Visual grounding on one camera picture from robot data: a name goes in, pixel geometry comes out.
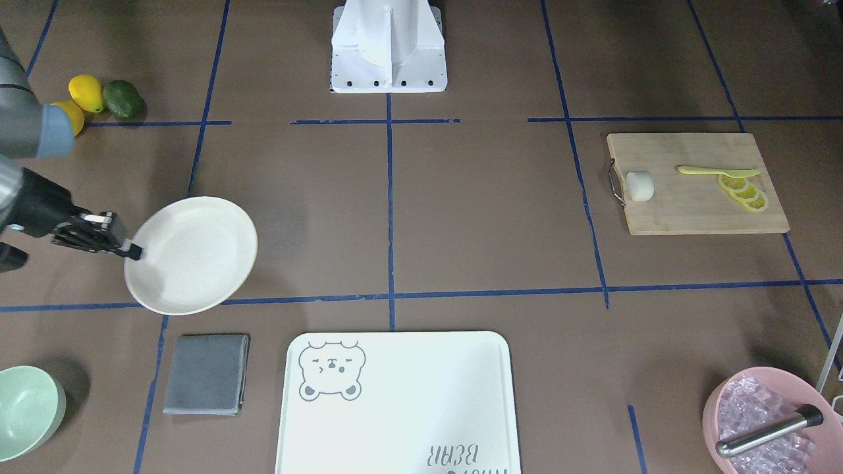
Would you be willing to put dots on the green avocado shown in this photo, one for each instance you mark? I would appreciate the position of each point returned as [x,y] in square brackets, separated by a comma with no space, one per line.
[123,99]

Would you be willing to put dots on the lemon slices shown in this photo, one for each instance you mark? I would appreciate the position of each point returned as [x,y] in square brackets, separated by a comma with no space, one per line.
[740,189]

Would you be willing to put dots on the cream round plate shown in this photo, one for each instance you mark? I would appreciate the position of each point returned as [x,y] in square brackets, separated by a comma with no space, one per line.
[196,253]

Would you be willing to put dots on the mint green bowl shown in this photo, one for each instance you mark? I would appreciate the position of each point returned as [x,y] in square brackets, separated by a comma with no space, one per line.
[33,405]

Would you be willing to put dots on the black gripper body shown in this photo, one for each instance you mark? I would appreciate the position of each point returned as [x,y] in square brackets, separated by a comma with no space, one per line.
[43,203]

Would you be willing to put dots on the grey folded cloth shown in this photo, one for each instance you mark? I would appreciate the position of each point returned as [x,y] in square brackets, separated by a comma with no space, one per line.
[208,374]

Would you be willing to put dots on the bamboo cutting board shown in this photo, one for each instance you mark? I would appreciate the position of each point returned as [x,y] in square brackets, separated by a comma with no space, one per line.
[691,204]

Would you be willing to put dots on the metal scoop in bowl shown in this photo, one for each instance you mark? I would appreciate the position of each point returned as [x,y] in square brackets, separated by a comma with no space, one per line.
[805,416]

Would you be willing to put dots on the aluminium frame post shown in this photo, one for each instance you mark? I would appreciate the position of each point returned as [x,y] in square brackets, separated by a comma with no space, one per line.
[830,357]

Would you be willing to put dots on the pink bowl with ice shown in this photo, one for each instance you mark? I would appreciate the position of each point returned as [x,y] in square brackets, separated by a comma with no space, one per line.
[767,420]

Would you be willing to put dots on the white bear tray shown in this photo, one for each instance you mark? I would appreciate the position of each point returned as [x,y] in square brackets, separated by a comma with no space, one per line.
[398,402]

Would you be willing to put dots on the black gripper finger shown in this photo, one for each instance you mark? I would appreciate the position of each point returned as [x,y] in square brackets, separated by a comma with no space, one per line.
[125,249]

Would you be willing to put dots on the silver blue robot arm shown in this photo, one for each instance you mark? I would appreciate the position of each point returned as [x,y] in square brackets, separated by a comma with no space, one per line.
[29,129]

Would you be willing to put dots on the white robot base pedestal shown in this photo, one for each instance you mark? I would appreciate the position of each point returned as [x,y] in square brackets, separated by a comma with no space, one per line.
[388,47]

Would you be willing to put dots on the white steamed bun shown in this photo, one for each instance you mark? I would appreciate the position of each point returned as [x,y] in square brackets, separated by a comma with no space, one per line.
[640,186]

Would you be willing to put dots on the yellow lemon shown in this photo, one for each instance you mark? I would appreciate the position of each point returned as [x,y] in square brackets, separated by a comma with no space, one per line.
[74,113]
[87,93]

